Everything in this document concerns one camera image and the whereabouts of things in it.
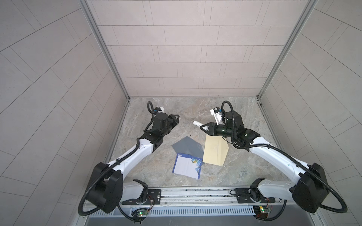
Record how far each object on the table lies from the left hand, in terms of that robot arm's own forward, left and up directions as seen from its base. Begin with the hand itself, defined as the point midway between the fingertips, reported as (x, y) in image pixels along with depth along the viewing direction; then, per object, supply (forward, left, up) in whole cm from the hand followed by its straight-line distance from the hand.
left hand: (182, 114), depth 81 cm
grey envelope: (-11, -4, -20) cm, 23 cm away
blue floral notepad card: (-23, -4, -19) cm, 30 cm away
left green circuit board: (-45, +19, -16) cm, 51 cm away
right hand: (-11, -10, +1) cm, 15 cm away
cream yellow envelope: (-13, -21, -19) cm, 32 cm away
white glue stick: (-8, -8, +2) cm, 12 cm away
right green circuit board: (-44, -40, -19) cm, 63 cm away
